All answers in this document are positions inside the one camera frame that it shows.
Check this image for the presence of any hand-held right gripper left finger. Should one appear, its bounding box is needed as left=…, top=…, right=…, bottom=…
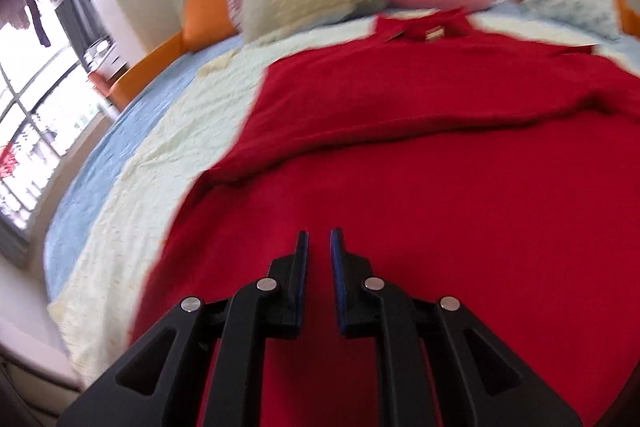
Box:
left=59, top=230, right=309, bottom=427

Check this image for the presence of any white daisy print blanket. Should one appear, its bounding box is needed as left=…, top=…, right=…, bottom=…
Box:
left=47, top=2, right=636, bottom=390

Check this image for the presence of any red sweater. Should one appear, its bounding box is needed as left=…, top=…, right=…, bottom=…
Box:
left=127, top=6, right=640, bottom=427

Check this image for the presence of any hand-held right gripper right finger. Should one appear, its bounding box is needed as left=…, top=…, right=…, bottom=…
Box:
left=329, top=228, right=585, bottom=427

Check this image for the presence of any grey curtain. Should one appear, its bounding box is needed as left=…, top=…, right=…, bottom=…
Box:
left=52, top=0, right=106, bottom=68

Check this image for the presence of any orange bed frame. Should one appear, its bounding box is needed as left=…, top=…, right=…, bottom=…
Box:
left=107, top=0, right=640, bottom=112

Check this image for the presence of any window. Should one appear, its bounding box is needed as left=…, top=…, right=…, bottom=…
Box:
left=0, top=0, right=108, bottom=218

